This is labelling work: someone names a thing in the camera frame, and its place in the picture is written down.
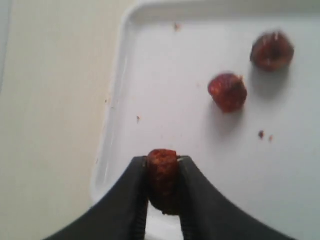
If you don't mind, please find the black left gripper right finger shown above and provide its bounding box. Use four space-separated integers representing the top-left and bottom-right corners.
178 156 290 240

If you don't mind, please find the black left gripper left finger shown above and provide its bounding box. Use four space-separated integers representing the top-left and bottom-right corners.
49 156 148 240

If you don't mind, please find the white rectangular plastic tray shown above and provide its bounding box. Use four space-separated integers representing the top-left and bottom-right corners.
91 0 320 240

